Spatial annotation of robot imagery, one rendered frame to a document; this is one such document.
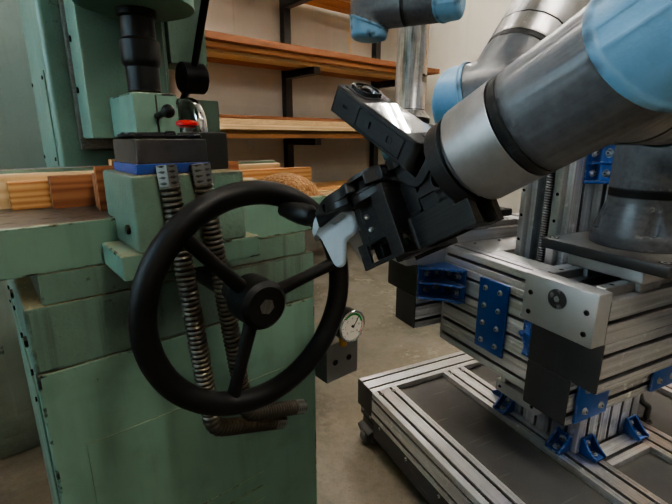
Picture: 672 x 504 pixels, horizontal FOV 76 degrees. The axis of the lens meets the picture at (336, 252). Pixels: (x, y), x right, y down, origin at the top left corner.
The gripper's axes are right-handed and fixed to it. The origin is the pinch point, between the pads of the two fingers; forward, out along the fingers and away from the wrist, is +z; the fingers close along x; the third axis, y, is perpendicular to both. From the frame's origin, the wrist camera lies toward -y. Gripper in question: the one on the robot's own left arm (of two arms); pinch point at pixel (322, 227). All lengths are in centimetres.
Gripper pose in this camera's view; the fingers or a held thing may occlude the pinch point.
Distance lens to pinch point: 48.0
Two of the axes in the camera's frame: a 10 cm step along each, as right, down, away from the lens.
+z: -5.5, 3.2, 7.7
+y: 3.0, 9.4, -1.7
